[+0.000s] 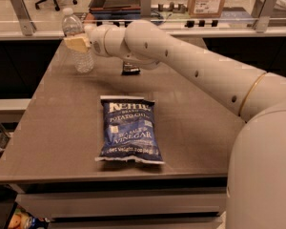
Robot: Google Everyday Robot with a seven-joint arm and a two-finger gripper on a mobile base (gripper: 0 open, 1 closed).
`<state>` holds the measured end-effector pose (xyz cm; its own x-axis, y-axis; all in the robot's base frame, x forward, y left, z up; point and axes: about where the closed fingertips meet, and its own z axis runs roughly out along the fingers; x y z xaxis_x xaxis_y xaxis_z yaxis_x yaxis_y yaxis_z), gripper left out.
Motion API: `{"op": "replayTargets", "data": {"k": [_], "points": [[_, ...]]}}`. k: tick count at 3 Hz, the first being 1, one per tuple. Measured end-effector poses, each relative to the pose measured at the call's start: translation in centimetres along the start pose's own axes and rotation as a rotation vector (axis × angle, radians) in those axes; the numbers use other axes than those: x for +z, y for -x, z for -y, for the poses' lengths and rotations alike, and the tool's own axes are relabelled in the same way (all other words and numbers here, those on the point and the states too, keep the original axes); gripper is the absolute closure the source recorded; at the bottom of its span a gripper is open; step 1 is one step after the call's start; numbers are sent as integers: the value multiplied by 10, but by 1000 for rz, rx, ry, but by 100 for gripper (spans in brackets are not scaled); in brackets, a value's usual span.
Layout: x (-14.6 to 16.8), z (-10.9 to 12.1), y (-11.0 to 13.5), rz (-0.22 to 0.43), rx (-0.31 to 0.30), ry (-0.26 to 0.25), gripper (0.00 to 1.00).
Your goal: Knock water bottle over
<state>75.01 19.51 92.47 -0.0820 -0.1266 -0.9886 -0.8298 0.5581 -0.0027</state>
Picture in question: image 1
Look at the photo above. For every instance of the left metal glass bracket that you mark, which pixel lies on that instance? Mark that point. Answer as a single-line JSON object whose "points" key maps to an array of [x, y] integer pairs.
{"points": [[26, 24]]}

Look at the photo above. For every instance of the right metal glass bracket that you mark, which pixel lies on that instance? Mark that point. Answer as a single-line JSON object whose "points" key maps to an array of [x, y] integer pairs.
{"points": [[261, 13]]}

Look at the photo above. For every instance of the brown cardboard box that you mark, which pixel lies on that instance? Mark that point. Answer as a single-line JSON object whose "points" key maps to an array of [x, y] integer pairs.
{"points": [[205, 8]]}

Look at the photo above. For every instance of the metal glass bracket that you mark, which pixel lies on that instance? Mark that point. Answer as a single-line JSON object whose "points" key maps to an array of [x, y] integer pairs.
{"points": [[26, 24], [145, 8], [261, 13]]}

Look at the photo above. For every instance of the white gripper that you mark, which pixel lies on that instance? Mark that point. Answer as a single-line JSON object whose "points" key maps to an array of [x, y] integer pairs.
{"points": [[96, 41]]}

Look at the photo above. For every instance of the colourful snack box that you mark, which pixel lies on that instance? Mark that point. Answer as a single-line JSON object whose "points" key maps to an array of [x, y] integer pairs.
{"points": [[21, 219]]}

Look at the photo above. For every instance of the clear plastic water bottle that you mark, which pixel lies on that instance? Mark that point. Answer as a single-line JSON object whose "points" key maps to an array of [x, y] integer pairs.
{"points": [[72, 26]]}

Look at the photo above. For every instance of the small black snack bar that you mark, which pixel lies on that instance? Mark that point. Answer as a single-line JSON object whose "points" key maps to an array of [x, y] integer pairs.
{"points": [[130, 69]]}

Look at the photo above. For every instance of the grey bin with items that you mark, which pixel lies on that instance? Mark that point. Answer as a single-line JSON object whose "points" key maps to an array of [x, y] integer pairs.
{"points": [[115, 7]]}

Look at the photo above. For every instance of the middle metal glass bracket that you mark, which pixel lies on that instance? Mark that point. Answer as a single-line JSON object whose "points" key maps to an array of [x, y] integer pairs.
{"points": [[145, 8]]}

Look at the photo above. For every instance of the blue Kettle chips bag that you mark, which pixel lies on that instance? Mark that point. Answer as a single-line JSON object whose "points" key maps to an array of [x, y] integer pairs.
{"points": [[129, 130]]}

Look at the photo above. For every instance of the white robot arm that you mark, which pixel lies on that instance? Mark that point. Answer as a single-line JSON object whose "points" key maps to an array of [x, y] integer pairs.
{"points": [[256, 189]]}

